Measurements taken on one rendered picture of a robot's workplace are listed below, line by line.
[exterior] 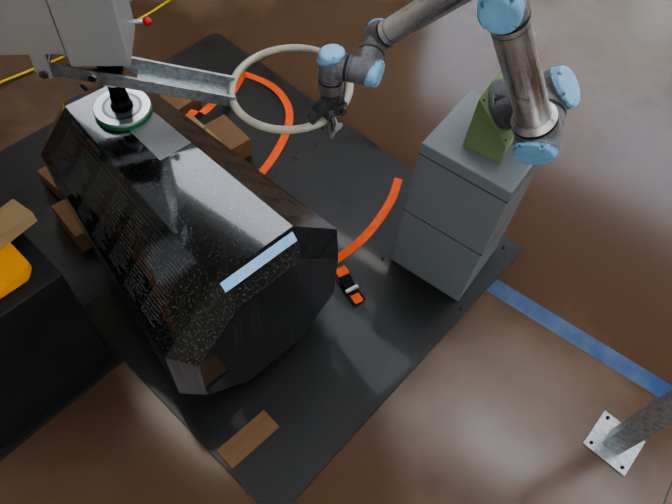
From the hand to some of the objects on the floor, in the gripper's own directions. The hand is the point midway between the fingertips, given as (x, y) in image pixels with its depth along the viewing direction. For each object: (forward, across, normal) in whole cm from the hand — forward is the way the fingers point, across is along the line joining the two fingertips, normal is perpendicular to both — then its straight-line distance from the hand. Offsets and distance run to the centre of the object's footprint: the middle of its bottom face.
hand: (325, 132), depth 228 cm
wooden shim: (+84, -56, +80) cm, 129 cm away
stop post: (+94, -148, -47) cm, 182 cm away
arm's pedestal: (+92, -33, -51) cm, 110 cm away
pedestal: (+81, +31, +144) cm, 168 cm away
